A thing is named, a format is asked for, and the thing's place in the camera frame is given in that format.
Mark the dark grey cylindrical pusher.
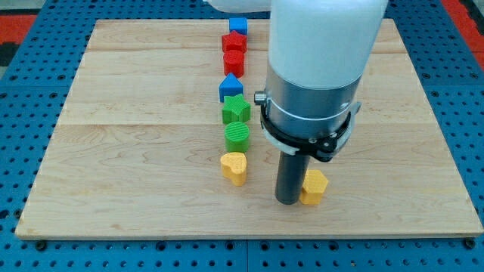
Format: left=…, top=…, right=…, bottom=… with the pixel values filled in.
left=275, top=152, right=310, bottom=205

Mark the blue pentagon block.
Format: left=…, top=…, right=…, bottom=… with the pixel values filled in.
left=219, top=73, right=244, bottom=103

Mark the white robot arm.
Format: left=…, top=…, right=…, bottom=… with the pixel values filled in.
left=207, top=0, right=388, bottom=162

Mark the yellow heart block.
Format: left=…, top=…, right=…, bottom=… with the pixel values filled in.
left=220, top=152, right=247, bottom=187

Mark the yellow hexagon block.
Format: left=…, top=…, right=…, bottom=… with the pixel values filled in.
left=299, top=169, right=328, bottom=206

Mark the green star block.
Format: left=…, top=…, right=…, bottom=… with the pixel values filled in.
left=222, top=94, right=251, bottom=125

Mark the blue cube block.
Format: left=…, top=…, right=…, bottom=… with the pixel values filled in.
left=228, top=17, right=248, bottom=35

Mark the wooden board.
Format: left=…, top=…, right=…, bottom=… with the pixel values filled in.
left=15, top=20, right=483, bottom=240

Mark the red star block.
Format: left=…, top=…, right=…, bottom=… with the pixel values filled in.
left=221, top=30, right=247, bottom=54

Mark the green cylinder block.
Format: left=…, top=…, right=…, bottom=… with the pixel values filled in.
left=224, top=122, right=250, bottom=153

